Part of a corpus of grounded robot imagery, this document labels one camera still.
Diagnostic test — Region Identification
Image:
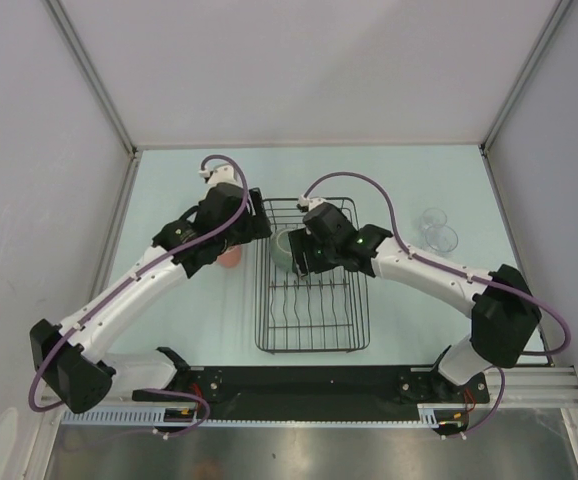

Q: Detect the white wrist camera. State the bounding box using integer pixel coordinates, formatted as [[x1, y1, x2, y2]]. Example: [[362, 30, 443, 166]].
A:
[[296, 196, 327, 213], [199, 164, 241, 188]]

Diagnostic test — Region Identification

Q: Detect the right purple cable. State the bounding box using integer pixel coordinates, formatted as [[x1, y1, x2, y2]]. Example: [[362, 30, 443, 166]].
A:
[[302, 171, 572, 441]]

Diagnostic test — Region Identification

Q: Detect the black wire dish rack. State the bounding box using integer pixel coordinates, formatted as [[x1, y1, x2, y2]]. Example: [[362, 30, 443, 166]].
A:
[[253, 198, 370, 354]]

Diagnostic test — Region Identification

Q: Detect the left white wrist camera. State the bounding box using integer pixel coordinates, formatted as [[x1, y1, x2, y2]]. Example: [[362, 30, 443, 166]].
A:
[[199, 164, 241, 188]]

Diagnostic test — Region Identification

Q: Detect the tall clear faceted glass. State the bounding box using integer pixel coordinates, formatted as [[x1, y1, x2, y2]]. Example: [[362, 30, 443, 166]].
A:
[[424, 225, 459, 255]]

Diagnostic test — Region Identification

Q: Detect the pink mug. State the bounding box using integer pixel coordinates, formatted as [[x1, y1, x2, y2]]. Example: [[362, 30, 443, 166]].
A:
[[217, 245, 242, 269]]

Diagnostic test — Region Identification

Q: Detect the small clear faceted glass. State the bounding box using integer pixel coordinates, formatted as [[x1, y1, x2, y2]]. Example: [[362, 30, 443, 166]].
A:
[[420, 207, 448, 230]]

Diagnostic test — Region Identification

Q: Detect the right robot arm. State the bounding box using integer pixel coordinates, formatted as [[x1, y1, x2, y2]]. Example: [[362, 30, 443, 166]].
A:
[[289, 199, 542, 401]]

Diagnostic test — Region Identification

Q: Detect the white slotted cable duct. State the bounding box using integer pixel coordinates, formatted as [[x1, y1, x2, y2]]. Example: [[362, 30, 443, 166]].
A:
[[61, 406, 449, 429]]

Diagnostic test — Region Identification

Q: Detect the green ceramic cup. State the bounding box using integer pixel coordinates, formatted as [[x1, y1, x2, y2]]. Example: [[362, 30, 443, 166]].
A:
[[269, 228, 294, 274]]

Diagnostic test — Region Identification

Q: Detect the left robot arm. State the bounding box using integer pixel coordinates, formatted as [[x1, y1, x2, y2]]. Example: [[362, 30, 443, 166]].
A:
[[29, 182, 271, 413]]

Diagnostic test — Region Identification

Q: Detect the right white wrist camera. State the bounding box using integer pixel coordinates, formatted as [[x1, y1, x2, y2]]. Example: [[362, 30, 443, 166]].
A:
[[296, 196, 327, 213]]

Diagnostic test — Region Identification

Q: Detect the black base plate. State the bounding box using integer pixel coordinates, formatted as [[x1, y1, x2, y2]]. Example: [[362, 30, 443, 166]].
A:
[[132, 366, 490, 422]]

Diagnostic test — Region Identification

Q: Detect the aluminium frame rail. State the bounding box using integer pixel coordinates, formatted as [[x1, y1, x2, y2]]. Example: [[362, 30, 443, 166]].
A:
[[500, 367, 578, 409]]

